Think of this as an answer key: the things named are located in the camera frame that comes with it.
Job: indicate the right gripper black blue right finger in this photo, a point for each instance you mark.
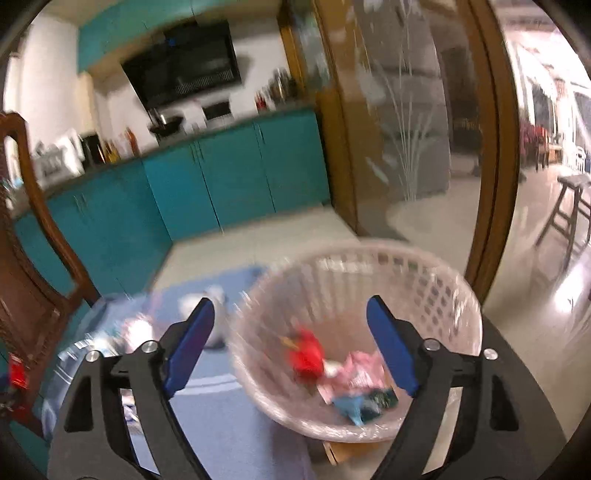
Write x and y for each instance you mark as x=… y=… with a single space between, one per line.
x=470 y=417

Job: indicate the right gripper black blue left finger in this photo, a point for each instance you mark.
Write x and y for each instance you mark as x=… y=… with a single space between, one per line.
x=91 y=439

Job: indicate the dark teal foil wrapper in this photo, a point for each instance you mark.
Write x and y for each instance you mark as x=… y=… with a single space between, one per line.
x=382 y=399

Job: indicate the light blue quilted wrapper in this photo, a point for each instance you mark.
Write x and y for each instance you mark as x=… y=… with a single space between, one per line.
x=360 y=409

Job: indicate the pink white plastic bag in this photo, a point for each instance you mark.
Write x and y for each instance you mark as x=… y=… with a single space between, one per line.
x=357 y=375

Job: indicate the red wrapper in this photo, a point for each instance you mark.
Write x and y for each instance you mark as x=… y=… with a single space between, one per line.
x=305 y=355

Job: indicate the teal kitchen cabinets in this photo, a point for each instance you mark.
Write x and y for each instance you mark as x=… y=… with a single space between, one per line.
x=121 y=221

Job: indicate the blue striped table cloth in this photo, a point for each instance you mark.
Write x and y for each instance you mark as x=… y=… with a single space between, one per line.
x=229 y=435

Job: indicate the pink plastic waste basket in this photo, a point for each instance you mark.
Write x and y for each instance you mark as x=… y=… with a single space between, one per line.
x=327 y=292

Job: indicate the wooden stool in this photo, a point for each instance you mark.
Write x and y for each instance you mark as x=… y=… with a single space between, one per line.
x=571 y=206

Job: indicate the black wok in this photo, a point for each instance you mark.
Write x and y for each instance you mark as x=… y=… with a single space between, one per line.
x=163 y=125

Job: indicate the etched glass sliding door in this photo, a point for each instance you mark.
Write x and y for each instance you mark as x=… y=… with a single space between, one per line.
x=429 y=112

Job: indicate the black range hood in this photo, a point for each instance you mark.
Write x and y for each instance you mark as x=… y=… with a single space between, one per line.
x=185 y=60

